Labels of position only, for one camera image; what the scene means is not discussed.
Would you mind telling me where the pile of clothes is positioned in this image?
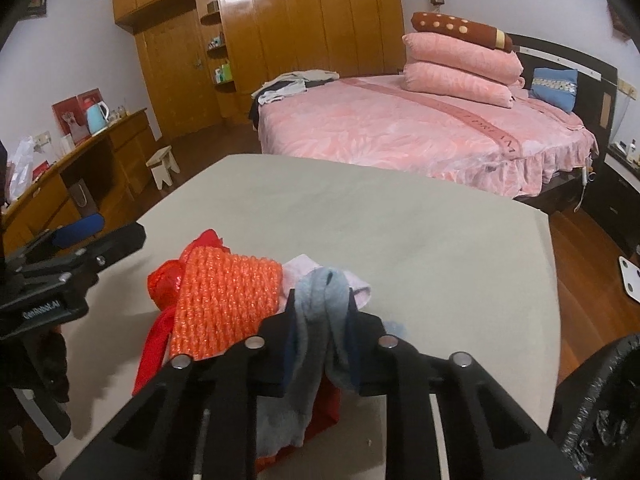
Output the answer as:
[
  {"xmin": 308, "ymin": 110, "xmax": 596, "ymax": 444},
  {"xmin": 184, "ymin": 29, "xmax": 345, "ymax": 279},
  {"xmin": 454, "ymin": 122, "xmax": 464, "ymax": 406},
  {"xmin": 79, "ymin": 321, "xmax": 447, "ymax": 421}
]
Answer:
[{"xmin": 251, "ymin": 69, "xmax": 341, "ymax": 107}]

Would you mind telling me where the pink pillow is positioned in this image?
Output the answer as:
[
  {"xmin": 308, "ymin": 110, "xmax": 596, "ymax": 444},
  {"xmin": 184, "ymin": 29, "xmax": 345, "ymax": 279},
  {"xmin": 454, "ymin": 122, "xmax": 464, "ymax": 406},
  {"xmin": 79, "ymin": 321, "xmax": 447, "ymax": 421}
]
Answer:
[
  {"xmin": 402, "ymin": 33, "xmax": 523, "ymax": 83},
  {"xmin": 402, "ymin": 62, "xmax": 516, "ymax": 109}
]

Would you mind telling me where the large wooden wall lamp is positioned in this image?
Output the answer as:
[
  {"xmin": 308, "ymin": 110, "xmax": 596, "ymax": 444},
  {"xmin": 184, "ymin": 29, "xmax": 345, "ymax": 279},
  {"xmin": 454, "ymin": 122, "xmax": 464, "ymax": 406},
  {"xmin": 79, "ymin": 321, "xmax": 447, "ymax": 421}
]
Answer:
[{"xmin": 606, "ymin": 2, "xmax": 632, "ymax": 40}]

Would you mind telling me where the grey sock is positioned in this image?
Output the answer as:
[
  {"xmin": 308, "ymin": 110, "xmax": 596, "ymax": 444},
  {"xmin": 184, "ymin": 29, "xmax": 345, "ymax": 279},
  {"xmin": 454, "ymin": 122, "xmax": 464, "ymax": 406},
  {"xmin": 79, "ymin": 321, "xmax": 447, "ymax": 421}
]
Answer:
[{"xmin": 255, "ymin": 267, "xmax": 361, "ymax": 461}]

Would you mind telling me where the small wooden stool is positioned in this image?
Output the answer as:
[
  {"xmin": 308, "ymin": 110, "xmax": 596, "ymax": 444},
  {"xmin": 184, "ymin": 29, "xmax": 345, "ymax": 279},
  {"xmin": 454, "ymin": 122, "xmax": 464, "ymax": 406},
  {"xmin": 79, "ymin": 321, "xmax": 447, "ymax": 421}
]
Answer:
[{"xmin": 146, "ymin": 146, "xmax": 181, "ymax": 190}]

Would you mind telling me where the dark wooden bed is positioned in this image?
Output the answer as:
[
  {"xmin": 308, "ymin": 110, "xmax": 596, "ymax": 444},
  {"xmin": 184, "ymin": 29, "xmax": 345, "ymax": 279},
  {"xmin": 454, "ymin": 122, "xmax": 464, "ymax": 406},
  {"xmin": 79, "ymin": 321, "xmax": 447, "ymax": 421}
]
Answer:
[{"xmin": 505, "ymin": 32, "xmax": 621, "ymax": 216}]

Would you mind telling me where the dark nightstand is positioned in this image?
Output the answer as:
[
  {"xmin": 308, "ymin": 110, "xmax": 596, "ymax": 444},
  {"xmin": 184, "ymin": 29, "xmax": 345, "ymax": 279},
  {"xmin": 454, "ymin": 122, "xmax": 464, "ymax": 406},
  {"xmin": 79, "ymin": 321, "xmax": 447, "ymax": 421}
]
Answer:
[{"xmin": 582, "ymin": 142, "xmax": 640, "ymax": 256}]

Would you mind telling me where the paper bag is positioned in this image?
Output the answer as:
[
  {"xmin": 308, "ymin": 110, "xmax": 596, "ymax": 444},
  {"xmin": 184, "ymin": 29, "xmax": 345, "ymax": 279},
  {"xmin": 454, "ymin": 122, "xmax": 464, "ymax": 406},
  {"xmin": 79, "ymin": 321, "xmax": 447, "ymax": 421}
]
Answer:
[{"xmin": 70, "ymin": 180, "xmax": 96, "ymax": 208}]

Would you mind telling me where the white plastic bag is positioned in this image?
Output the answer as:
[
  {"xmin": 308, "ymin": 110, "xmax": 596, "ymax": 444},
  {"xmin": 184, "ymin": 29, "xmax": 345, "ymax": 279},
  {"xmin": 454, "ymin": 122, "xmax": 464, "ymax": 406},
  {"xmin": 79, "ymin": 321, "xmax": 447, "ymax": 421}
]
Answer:
[{"xmin": 7, "ymin": 136, "xmax": 36, "ymax": 198}]

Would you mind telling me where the pink floral bedspread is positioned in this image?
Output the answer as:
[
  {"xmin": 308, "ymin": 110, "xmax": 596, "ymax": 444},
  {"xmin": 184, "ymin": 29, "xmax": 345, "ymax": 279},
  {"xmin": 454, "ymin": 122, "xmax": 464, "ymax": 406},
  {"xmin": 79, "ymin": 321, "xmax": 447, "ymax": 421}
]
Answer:
[{"xmin": 257, "ymin": 72, "xmax": 598, "ymax": 197}]

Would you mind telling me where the light blue kettle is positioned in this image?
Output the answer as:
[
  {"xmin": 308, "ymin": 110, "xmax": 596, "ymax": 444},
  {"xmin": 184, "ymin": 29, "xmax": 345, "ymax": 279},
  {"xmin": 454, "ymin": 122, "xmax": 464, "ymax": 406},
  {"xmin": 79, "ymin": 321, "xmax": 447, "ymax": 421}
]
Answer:
[{"xmin": 86, "ymin": 100, "xmax": 111, "ymax": 136}]

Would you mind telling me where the light pink sock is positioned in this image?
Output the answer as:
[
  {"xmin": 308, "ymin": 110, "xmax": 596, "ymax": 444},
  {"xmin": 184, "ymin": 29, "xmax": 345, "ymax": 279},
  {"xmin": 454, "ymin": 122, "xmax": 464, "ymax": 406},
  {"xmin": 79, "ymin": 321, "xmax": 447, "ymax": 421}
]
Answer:
[{"xmin": 280, "ymin": 254, "xmax": 373, "ymax": 311}]

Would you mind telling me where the orange foam mesh pad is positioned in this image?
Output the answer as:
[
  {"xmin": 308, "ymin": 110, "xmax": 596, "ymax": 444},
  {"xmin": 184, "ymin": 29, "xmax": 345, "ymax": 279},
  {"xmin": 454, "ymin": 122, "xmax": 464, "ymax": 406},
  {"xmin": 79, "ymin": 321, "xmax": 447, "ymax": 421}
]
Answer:
[{"xmin": 167, "ymin": 247, "xmax": 283, "ymax": 361}]

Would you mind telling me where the wooden wardrobe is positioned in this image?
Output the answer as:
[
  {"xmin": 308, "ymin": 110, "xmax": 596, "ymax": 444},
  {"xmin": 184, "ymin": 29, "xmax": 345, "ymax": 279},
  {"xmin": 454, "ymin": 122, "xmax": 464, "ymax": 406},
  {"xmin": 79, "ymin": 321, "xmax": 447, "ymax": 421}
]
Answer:
[{"xmin": 112, "ymin": 0, "xmax": 406, "ymax": 141}]

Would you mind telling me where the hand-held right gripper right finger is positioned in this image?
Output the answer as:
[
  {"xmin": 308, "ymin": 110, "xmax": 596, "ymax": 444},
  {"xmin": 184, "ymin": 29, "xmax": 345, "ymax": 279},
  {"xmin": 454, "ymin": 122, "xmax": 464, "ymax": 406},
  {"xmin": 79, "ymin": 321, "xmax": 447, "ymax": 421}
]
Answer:
[{"xmin": 347, "ymin": 300, "xmax": 581, "ymax": 480}]

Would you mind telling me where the white bathroom scale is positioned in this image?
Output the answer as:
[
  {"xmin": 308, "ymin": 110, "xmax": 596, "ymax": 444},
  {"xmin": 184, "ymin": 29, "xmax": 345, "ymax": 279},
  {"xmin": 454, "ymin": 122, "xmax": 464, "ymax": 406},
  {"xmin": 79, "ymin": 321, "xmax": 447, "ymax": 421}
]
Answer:
[{"xmin": 617, "ymin": 256, "xmax": 640, "ymax": 303}]

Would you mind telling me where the black bin with black liner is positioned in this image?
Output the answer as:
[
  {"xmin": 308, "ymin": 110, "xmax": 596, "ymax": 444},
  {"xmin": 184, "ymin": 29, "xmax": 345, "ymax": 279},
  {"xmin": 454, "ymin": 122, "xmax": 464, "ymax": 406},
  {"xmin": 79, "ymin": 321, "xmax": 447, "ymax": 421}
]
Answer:
[{"xmin": 547, "ymin": 332, "xmax": 640, "ymax": 476}]

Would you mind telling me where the blue cushion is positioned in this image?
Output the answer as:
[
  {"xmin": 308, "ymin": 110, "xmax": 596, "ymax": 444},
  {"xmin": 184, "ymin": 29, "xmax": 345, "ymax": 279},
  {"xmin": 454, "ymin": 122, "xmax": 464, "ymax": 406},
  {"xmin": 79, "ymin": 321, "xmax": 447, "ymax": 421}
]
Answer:
[{"xmin": 529, "ymin": 67, "xmax": 579, "ymax": 112}]

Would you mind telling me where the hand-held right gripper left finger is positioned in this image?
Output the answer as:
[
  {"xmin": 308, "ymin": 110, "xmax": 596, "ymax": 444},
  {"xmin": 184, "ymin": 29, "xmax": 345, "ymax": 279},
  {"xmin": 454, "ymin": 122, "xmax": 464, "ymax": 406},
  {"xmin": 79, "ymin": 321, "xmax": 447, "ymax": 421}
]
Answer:
[{"xmin": 60, "ymin": 307, "xmax": 301, "ymax": 480}]

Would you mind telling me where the wooden desk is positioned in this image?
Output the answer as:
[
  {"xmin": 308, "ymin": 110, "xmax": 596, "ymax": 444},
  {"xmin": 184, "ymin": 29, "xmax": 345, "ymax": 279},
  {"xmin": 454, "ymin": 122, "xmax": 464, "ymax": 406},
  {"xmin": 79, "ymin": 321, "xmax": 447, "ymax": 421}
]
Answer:
[{"xmin": 0, "ymin": 107, "xmax": 161, "ymax": 261}]

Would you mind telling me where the red gift bag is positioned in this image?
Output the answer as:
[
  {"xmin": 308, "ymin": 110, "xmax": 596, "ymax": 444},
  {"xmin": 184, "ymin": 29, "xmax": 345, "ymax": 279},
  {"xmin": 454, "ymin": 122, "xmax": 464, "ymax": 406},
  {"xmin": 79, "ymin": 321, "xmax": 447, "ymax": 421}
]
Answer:
[{"xmin": 52, "ymin": 89, "xmax": 103, "ymax": 146}]

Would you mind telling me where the beige tablecloth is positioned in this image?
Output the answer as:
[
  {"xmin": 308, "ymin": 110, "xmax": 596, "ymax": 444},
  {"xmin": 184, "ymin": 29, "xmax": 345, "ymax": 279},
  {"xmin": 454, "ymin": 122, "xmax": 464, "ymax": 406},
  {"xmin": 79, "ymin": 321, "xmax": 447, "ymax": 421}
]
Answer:
[{"xmin": 62, "ymin": 154, "xmax": 561, "ymax": 480}]

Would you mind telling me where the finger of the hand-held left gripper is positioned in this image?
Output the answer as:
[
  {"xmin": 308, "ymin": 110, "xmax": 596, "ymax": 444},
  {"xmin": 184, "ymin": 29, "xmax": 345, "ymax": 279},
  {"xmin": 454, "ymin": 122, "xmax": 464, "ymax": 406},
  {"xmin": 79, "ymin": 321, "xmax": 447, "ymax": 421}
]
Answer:
[
  {"xmin": 22, "ymin": 213, "xmax": 106, "ymax": 257},
  {"xmin": 15, "ymin": 222, "xmax": 147, "ymax": 283}
]

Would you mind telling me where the brown dotted bolster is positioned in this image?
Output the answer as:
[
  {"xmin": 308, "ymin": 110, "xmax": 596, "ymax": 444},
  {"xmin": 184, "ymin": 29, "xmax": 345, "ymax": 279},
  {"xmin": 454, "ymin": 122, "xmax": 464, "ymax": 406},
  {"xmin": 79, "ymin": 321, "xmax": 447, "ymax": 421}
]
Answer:
[{"xmin": 411, "ymin": 11, "xmax": 516, "ymax": 53}]

